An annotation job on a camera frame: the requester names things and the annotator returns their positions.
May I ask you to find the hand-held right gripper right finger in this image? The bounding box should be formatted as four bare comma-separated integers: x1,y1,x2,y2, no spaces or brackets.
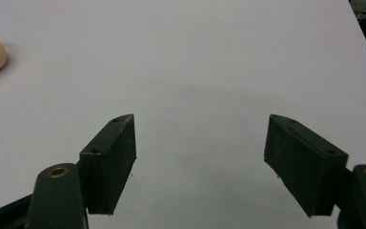
263,114,366,229

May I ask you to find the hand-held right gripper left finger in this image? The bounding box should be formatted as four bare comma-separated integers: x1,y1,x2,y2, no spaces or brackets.
24,114,137,229

